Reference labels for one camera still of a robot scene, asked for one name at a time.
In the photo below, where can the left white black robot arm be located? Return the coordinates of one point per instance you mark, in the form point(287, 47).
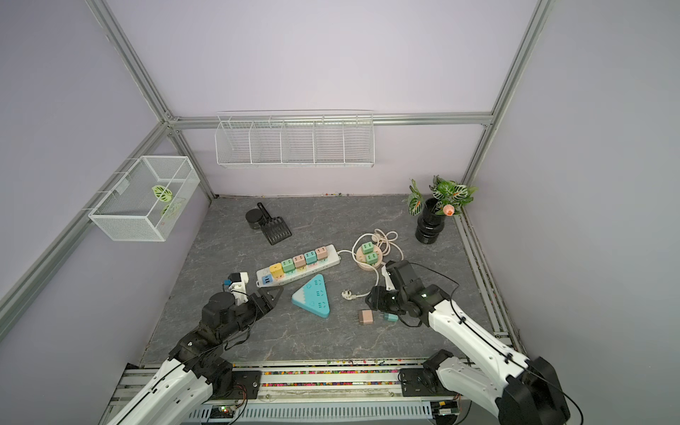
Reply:
point(195, 369)

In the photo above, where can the yellow plug adapter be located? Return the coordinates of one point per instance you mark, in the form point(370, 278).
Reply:
point(277, 271)

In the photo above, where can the white mesh basket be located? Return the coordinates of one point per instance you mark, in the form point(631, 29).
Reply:
point(129, 212)

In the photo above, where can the green leaf in basket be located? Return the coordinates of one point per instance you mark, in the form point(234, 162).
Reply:
point(162, 193)

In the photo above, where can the black slotted scoop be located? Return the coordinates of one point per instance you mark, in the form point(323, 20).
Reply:
point(275, 229)

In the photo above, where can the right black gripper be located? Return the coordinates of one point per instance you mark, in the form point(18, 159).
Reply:
point(376, 297)

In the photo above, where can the white wire wall shelf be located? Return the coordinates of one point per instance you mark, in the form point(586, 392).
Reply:
point(318, 138)

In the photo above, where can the white long power strip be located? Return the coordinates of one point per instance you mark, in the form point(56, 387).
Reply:
point(301, 266)

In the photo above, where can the teal triangular power strip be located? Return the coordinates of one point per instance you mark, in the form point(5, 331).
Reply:
point(313, 297)

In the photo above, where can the white wall plug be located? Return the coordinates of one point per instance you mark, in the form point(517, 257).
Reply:
point(348, 294)

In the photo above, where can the black round container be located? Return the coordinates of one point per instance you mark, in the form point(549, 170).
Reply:
point(255, 218)

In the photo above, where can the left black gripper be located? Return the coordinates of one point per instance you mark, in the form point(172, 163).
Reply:
point(266, 298)

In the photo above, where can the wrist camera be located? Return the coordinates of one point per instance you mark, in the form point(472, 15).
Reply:
point(236, 284)
point(389, 285)

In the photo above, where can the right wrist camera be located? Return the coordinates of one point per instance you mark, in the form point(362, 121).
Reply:
point(389, 285)

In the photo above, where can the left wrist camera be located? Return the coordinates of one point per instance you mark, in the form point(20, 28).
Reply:
point(236, 284)

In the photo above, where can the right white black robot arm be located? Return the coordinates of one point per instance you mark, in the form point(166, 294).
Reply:
point(502, 381)

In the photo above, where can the black vase with plant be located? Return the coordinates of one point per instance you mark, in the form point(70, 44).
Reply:
point(447, 200)

